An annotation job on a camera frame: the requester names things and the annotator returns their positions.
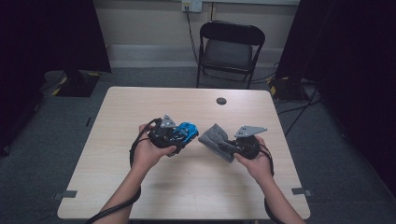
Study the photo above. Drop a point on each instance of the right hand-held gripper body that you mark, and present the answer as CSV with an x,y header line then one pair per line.
x,y
247,146

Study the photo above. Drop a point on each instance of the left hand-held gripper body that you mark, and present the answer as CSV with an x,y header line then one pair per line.
x,y
162,135

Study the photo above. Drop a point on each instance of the grey terry cloth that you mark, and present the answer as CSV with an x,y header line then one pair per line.
x,y
216,141

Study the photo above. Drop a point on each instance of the blue and black toy car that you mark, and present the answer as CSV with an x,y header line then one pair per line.
x,y
186,130

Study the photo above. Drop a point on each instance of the person's right hand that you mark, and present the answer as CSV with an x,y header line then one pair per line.
x,y
258,166

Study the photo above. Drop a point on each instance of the person's left hand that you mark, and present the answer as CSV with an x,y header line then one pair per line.
x,y
149,157

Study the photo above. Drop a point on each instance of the black stand base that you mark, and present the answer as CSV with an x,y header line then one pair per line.
x,y
288,90
77,85

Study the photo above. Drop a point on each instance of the grey tape strip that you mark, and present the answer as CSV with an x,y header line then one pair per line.
x,y
302,191
63,195

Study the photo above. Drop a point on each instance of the small black floor object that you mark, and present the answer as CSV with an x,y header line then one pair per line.
x,y
88,121

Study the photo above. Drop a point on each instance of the black folding chair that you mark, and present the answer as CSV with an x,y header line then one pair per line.
x,y
229,54

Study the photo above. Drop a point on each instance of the tall black curtain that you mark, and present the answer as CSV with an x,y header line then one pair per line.
x,y
348,62

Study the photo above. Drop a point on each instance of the wide black curtain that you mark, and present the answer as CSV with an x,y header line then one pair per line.
x,y
37,46

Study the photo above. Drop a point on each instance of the white wall outlet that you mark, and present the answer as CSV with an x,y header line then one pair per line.
x,y
191,5

